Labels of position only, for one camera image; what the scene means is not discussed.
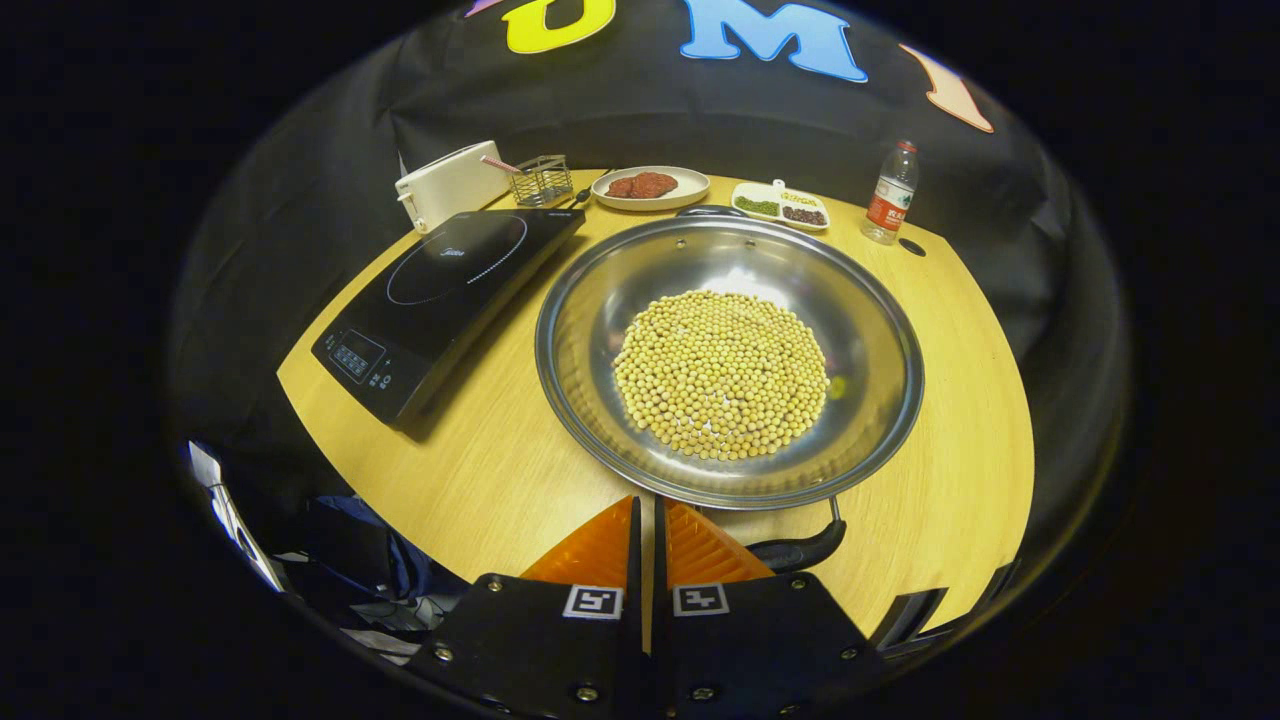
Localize white toaster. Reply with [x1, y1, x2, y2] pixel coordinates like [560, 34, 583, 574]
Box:
[395, 140, 516, 234]

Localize black induction cooktop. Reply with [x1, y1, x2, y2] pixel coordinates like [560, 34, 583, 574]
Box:
[311, 208, 587, 431]

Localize wire mesh basket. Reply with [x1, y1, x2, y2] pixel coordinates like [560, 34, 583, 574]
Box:
[507, 154, 574, 209]

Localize pile of soybeans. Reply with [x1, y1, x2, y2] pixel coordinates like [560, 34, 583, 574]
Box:
[612, 290, 831, 462]

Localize round white plate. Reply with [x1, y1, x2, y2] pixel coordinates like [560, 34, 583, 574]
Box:
[591, 165, 712, 212]

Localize black backdrop cloth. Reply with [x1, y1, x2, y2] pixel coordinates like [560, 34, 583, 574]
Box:
[170, 0, 1131, 561]

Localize white divided bean dish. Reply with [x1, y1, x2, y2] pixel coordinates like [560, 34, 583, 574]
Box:
[731, 179, 831, 233]

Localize stainless steel pot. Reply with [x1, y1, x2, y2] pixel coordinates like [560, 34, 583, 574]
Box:
[535, 205, 926, 576]

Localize clear plastic water bottle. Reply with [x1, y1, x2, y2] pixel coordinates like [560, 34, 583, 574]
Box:
[861, 139, 919, 246]

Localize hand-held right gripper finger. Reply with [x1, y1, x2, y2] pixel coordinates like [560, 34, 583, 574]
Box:
[405, 495, 646, 720]
[650, 497, 886, 720]

